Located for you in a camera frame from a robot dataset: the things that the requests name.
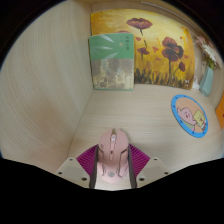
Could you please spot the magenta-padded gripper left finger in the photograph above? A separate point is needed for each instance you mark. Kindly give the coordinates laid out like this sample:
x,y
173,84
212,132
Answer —
x,y
74,171

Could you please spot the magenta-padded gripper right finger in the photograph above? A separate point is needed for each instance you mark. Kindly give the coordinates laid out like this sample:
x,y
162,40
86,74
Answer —
x,y
151,170

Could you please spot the pink computer mouse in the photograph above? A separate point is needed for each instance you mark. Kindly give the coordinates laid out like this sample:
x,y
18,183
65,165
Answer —
x,y
113,153

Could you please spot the round blue-rimmed cartoon mouse pad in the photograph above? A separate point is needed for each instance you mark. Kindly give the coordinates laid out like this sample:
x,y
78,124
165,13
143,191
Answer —
x,y
190,115

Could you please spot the orange book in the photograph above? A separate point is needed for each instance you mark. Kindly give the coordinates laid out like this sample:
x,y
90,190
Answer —
x,y
220,111

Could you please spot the pale teal vase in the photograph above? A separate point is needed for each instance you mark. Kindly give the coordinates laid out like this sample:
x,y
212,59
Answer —
x,y
206,81

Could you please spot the green and beige book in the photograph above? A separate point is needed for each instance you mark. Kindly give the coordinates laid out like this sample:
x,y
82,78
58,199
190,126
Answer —
x,y
111,63

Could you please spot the yellow poppy flower painting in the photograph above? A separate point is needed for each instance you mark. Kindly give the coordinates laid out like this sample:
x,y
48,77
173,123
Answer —
x,y
160,50

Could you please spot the pink and white flower bouquet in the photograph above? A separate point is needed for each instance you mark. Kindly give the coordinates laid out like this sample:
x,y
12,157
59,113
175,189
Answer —
x,y
208,50

